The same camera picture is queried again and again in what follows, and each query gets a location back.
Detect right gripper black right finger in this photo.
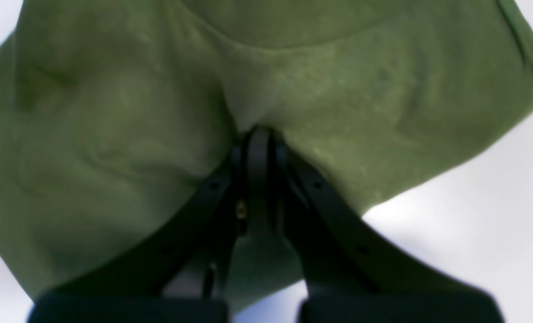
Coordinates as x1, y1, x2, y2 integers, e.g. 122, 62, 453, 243
248, 127, 504, 323

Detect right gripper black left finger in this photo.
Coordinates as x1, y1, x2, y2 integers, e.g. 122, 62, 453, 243
28, 127, 262, 323

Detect olive green T-shirt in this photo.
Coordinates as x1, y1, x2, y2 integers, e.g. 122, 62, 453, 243
0, 0, 533, 299

